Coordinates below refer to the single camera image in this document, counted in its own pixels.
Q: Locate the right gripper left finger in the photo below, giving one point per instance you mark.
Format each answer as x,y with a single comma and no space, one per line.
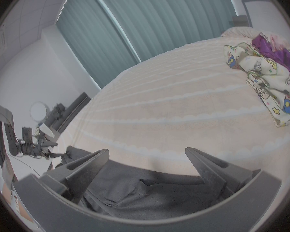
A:
77,185

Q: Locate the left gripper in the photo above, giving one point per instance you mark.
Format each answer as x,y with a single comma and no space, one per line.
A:
41,150

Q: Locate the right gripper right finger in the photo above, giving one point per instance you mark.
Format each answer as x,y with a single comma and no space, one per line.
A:
215,177

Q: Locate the black T-shirt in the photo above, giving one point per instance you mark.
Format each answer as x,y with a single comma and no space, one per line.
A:
147,197

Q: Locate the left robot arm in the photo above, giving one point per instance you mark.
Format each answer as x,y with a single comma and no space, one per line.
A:
13,141

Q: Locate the bed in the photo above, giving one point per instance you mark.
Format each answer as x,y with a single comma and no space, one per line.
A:
171,105

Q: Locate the white round mirror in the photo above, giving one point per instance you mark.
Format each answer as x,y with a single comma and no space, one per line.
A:
38,111

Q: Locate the white printed garment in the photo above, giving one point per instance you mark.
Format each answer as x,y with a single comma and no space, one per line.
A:
268,86

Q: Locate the blue-green curtain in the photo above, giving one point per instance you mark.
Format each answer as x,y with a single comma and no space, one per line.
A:
171,16
87,32

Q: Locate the purple satin garment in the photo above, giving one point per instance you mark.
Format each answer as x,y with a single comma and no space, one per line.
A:
282,57

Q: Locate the pink garment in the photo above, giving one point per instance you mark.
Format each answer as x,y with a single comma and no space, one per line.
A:
279,41

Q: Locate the grey bedside table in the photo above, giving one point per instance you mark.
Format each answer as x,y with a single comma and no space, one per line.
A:
239,20

